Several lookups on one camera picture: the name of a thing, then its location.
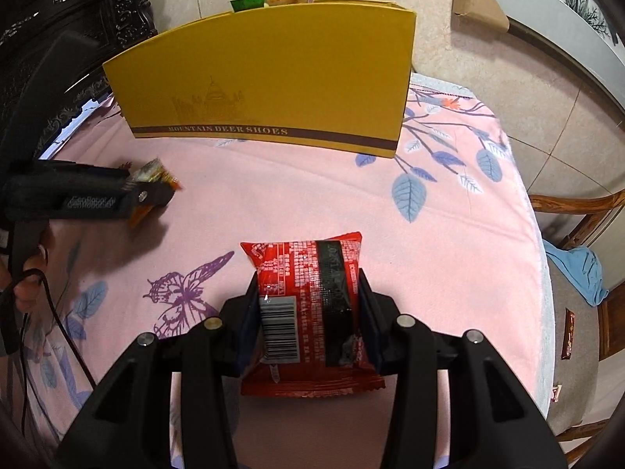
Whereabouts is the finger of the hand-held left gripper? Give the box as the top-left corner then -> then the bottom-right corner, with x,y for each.
28,162 -> 136,195
62,182 -> 177,222

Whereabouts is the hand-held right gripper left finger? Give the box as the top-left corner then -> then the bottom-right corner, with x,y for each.
57,270 -> 261,469

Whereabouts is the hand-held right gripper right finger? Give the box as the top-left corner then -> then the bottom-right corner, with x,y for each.
358,269 -> 570,469

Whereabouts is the orange snack packet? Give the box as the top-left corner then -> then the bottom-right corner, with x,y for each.
122,157 -> 184,229

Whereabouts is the red snack packet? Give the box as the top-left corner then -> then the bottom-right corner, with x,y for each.
239,231 -> 386,398

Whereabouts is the yellow cardboard box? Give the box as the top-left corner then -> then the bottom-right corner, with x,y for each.
102,0 -> 417,159

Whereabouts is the person's left hand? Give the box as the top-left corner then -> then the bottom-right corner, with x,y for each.
0,227 -> 55,318

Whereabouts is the pink printed blanket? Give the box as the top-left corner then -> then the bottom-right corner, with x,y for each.
0,72 -> 548,469

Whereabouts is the red packet with brown stripe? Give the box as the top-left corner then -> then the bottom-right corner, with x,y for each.
561,309 -> 578,361

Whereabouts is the blue cloth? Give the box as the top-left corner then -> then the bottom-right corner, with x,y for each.
543,241 -> 609,307

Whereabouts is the wooden chair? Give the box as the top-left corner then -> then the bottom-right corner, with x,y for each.
527,190 -> 625,455

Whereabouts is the framed lotus painting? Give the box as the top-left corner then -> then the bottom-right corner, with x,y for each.
481,0 -> 625,93

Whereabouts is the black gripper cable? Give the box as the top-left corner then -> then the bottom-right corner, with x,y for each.
0,249 -> 98,450

